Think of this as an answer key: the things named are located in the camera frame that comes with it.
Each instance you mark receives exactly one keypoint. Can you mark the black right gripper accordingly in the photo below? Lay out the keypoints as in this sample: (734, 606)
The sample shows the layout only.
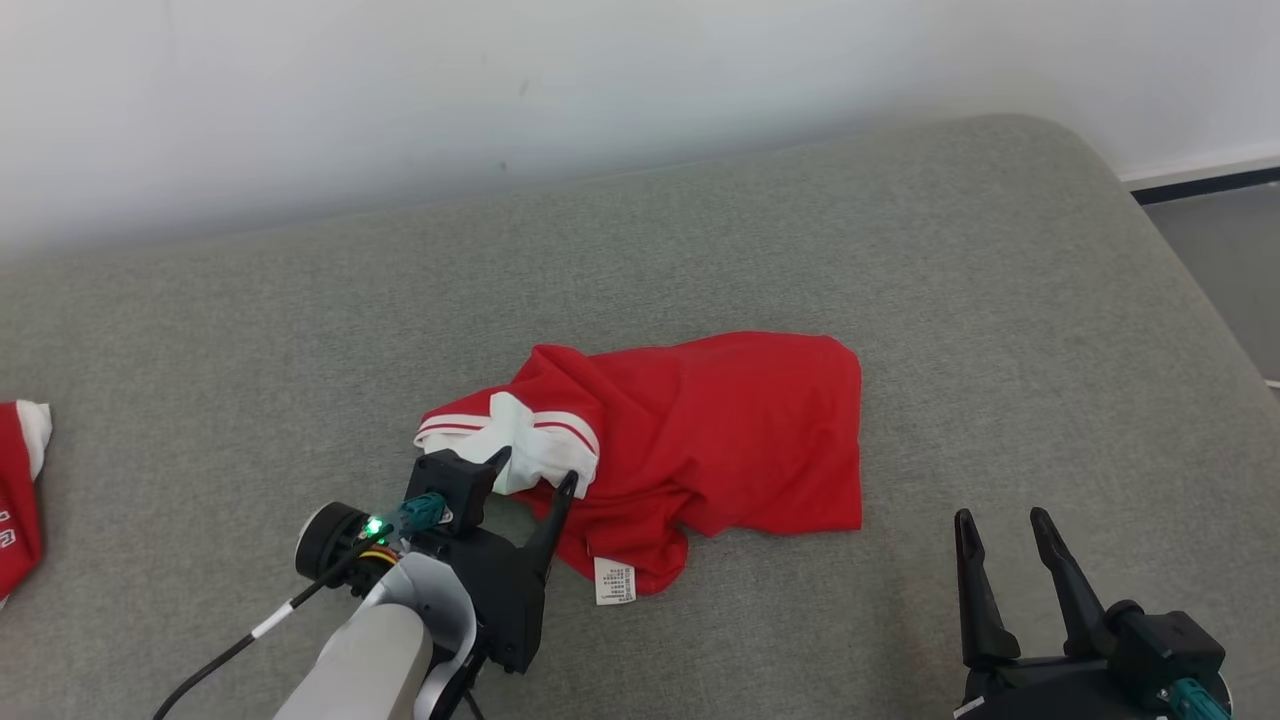
(1050, 695)

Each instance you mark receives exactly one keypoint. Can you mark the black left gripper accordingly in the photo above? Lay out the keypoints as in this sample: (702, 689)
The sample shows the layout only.
(505, 600)

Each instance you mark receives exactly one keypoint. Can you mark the red white-sleeved T-shirt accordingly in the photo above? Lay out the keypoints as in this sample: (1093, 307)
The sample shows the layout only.
(720, 430)

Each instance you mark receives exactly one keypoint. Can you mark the red Bulls shorts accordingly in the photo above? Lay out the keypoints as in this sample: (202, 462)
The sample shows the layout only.
(15, 500)

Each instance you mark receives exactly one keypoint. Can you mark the grey fabric sofa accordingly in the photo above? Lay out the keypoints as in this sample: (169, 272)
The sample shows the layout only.
(900, 250)

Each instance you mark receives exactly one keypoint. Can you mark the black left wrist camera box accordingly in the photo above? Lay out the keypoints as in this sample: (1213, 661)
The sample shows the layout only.
(450, 485)

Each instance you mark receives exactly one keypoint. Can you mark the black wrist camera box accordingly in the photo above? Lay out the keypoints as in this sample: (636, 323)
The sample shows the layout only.
(1165, 640)
(450, 485)

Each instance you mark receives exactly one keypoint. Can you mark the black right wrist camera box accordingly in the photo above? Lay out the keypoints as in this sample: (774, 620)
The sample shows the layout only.
(1165, 640)

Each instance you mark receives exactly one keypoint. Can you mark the black white wall baseboard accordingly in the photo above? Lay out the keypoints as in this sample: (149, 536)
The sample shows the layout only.
(1200, 183)

